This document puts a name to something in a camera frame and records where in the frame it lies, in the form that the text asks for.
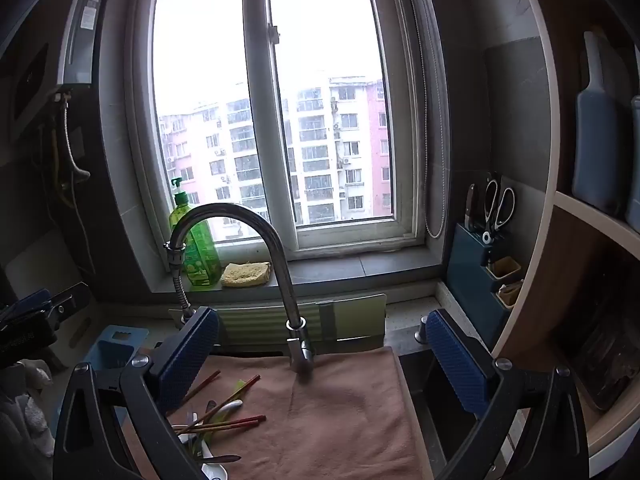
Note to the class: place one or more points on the blue cutting board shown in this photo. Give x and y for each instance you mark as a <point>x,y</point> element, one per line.
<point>595,135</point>

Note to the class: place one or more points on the green dish soap bottle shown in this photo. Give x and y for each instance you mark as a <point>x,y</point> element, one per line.
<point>197,245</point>

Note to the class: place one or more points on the blue knife block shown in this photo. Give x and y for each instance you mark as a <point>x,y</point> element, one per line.
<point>470,280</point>

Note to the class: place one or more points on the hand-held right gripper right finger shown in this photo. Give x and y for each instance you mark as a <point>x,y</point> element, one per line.
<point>455,360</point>

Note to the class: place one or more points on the kitchen scissors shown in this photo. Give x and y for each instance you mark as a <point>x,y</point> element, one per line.
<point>500,205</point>

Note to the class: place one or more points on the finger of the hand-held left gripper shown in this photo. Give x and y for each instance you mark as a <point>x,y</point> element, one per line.
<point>67,300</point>
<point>25,304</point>

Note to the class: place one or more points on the yellow sponge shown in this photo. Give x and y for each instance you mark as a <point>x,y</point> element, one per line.
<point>246,275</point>

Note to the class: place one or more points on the white framed window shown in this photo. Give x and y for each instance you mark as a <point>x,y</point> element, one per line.
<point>257,110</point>

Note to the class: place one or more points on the pink white apartment building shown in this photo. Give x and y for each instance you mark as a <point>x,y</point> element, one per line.
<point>320,160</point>

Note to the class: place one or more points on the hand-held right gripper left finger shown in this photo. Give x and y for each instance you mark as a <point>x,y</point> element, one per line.
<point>187,355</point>

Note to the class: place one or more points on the blue drain basket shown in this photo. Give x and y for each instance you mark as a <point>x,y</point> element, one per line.
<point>115,347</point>

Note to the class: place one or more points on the metal spoon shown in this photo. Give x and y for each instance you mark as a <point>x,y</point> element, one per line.
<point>222,458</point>

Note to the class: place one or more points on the person's left hand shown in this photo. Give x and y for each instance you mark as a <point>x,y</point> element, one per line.
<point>35,420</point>

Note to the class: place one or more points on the metal sink knob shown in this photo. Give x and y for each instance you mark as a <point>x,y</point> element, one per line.
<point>420,332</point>

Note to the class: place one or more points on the chrome kitchen faucet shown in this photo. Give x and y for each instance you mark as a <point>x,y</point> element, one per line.
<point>280,260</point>

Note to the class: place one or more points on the wall cabinet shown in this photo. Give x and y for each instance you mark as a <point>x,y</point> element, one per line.
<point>30,85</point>

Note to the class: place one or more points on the pink towel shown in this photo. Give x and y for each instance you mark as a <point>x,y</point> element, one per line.
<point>325,410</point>

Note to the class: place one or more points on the white ceramic spoon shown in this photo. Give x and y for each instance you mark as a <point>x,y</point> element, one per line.
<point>230,406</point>

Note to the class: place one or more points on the wooden shelf unit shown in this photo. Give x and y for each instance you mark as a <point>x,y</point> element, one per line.
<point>550,260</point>

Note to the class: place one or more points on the white cutting board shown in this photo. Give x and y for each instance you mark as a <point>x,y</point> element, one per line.
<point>40,265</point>

